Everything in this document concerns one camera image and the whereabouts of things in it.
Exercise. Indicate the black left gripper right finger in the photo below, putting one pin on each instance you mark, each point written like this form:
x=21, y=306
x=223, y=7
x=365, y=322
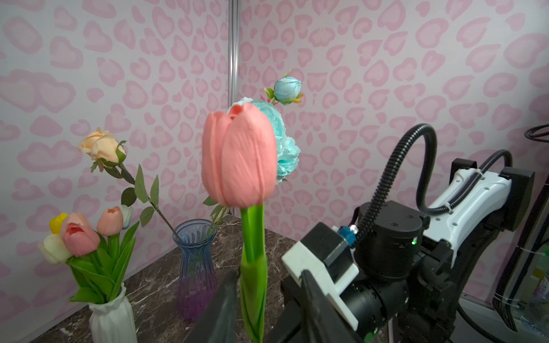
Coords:
x=320, y=322

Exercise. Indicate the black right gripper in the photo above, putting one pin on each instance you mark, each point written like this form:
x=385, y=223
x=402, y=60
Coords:
x=288, y=327

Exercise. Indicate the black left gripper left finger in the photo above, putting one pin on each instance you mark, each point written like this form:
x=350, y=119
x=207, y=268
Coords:
x=218, y=322

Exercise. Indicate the pink tulip stem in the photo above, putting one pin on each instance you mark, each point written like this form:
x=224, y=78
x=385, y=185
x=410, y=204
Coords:
x=239, y=169

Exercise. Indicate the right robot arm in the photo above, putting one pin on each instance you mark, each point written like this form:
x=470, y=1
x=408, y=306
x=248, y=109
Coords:
x=411, y=270

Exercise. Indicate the purple glass vase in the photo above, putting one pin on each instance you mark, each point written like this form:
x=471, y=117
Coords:
x=197, y=281

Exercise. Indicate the white ribbed vase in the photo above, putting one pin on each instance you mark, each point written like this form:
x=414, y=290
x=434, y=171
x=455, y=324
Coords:
x=114, y=321

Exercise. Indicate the pink tulip bunch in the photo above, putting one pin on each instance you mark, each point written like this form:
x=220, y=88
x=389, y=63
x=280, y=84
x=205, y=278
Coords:
x=98, y=256

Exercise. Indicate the peach rose stem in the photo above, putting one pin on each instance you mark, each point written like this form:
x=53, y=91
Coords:
x=108, y=155

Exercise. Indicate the teal carnation flower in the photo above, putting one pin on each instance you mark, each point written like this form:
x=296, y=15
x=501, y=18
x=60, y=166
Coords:
x=286, y=90

